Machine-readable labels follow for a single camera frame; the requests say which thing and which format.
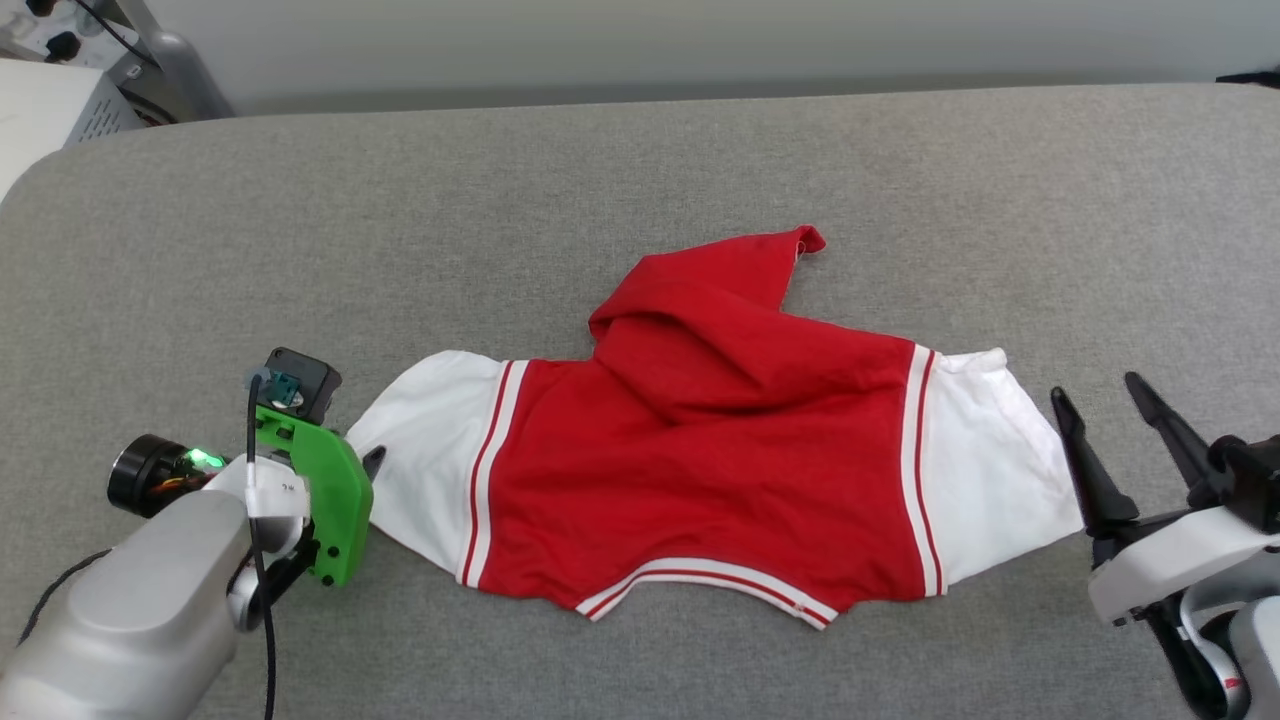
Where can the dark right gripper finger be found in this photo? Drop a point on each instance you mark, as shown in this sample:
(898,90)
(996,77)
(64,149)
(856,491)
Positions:
(1175,440)
(1095,480)

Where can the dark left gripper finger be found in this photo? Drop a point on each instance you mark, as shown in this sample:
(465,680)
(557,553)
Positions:
(374,462)

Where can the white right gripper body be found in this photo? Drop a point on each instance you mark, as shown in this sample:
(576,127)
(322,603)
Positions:
(1180,560)

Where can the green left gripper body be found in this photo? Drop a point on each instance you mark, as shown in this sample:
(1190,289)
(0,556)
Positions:
(340,500)

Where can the red and white hooded garment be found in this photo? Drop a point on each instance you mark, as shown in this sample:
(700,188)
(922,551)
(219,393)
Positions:
(700,450)

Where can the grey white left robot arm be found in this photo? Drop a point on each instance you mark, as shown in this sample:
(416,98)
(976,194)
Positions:
(140,620)

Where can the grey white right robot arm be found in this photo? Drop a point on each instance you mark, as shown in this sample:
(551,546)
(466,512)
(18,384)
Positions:
(1260,650)

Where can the white equipment box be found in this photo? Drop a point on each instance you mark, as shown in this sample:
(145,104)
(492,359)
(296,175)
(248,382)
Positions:
(50,110)

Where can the black power plug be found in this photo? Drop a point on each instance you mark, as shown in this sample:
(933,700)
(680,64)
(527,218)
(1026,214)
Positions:
(62,46)
(40,6)

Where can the white partition panel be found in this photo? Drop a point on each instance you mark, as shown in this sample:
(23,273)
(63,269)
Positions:
(700,40)

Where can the white power strip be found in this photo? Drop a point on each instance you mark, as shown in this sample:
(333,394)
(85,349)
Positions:
(30,30)

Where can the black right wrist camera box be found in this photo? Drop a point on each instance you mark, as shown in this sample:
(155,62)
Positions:
(1255,480)

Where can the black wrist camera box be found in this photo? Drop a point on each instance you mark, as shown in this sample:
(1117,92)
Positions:
(1255,480)
(305,380)

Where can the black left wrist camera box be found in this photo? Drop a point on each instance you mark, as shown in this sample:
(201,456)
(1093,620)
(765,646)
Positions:
(305,380)

